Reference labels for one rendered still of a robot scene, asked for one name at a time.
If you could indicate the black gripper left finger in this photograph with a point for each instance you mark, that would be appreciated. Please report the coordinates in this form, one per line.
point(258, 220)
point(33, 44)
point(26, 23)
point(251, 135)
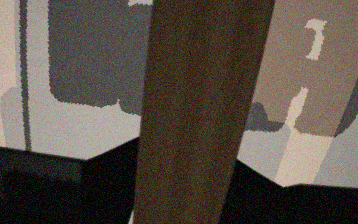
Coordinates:
point(99, 190)

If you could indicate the dark brown wooden board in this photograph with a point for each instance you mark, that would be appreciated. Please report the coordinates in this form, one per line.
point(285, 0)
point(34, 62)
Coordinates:
point(202, 65)

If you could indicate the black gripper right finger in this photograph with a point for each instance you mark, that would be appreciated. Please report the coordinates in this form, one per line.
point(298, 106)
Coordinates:
point(254, 199)

